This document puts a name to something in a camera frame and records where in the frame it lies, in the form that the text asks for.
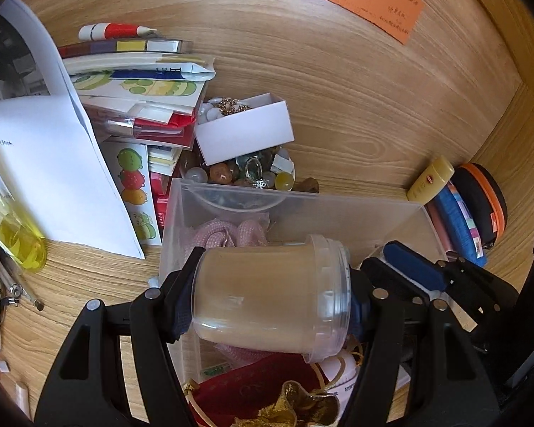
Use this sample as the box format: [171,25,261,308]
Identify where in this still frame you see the blue patchwork pouch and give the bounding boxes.
[432,182,487,267]

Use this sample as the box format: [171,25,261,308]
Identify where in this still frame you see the yellow liquid spray bottle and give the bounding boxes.
[0,175,47,272]

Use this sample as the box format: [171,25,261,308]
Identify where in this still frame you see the glass bowl of trinkets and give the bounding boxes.
[177,146,296,213]

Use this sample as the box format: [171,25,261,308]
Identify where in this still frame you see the white folded paper sheet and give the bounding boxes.
[0,0,145,258]

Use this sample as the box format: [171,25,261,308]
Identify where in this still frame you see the clear jar beige contents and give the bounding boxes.
[192,234,351,363]

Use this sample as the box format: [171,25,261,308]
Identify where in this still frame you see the pink round compact case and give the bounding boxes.
[317,350,359,412]

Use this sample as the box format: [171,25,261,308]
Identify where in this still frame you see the yellow cream tube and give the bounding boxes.
[406,156,454,205]

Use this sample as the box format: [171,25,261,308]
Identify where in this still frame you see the clear plastic storage bin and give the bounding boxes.
[159,177,478,392]

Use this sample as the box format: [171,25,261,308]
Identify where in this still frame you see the red white marker pen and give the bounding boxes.
[78,22,158,42]

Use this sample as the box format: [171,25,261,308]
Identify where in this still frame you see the fruit sticker sheet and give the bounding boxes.
[100,140,162,247]

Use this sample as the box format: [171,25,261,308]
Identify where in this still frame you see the red gold drawstring pouch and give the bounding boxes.
[184,354,339,426]

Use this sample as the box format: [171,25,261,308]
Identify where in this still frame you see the white small cardboard box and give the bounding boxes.
[195,93,294,166]

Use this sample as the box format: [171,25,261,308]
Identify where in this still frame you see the black orange zipper case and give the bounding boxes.
[451,162,508,250]

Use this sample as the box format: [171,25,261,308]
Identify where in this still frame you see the pink notebook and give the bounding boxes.
[425,201,457,260]

